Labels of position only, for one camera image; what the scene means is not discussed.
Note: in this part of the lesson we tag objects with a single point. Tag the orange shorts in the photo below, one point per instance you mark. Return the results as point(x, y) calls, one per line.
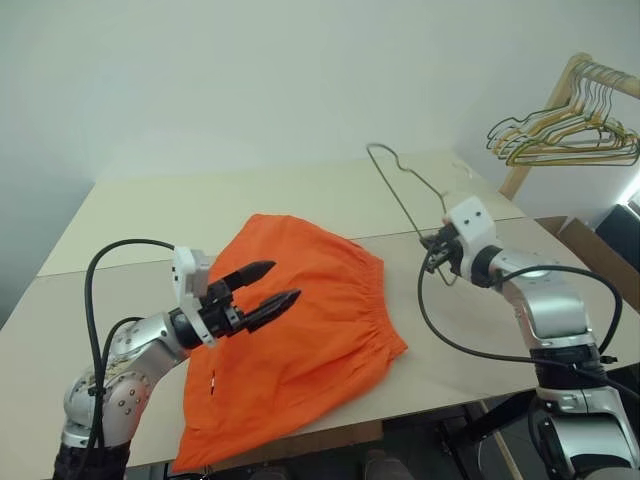
point(310, 310)

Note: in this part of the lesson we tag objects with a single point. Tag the brown cardboard box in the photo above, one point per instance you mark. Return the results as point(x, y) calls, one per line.
point(580, 240)

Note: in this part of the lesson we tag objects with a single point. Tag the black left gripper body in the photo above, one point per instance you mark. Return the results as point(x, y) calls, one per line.
point(220, 312)

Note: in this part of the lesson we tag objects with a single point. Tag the black metal table frame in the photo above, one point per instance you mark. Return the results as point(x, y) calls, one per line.
point(500, 415)

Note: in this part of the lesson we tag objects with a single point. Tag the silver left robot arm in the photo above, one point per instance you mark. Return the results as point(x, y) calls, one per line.
point(125, 395)

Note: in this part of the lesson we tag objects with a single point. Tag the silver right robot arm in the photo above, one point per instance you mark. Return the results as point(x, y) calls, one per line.
point(555, 305)

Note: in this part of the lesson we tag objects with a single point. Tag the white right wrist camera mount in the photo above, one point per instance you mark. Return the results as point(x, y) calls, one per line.
point(472, 220)

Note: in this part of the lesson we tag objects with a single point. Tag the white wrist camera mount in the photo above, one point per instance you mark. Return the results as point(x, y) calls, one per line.
point(187, 270)
point(472, 220)

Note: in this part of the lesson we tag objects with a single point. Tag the light wooden clothes rack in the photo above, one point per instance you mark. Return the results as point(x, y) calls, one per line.
point(558, 100)

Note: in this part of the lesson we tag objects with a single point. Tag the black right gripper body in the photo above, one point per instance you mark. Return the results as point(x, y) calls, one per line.
point(447, 247)

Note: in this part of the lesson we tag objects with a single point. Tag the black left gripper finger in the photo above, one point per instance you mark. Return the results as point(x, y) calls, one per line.
point(275, 306)
point(252, 272)

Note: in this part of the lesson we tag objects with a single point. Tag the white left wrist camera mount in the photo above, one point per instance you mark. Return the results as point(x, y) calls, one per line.
point(187, 270)

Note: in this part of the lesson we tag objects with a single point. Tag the black box-shaped object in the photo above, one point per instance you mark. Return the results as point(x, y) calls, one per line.
point(622, 225)

